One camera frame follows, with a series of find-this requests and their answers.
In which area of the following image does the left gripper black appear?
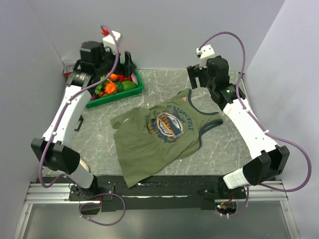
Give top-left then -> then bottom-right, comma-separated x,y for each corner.
96,43 -> 137,79

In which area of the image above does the olive green tank top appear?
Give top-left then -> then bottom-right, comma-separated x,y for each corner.
111,89 -> 223,188

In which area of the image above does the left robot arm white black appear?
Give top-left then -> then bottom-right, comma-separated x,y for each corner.
31,41 -> 136,200

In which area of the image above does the red toy pepper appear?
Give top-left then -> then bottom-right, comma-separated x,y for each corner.
119,75 -> 132,83

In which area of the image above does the green toy pepper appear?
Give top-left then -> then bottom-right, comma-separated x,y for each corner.
122,81 -> 138,91

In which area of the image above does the orange toy fruit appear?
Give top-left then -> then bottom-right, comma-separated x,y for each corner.
109,73 -> 119,82

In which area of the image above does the green plastic tray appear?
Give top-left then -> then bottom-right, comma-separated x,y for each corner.
86,70 -> 144,109

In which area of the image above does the orange toy pumpkin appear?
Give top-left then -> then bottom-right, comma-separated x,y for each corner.
104,82 -> 118,95

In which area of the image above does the red white carton box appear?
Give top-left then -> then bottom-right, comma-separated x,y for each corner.
63,61 -> 75,79

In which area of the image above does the white toy radish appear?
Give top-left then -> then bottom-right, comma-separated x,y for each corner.
80,158 -> 90,172

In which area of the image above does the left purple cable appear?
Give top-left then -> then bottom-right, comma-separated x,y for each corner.
39,24 -> 126,226

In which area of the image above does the purple cable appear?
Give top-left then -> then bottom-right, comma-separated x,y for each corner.
198,31 -> 312,219
39,24 -> 126,226

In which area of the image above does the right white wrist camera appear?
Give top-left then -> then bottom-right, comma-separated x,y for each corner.
196,44 -> 215,69

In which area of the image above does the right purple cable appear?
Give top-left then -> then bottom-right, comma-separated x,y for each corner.
198,31 -> 312,219

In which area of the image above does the black square frame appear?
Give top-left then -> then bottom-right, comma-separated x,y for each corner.
74,115 -> 84,131

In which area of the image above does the aluminium rail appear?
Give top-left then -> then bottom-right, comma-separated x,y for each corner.
24,183 -> 288,204

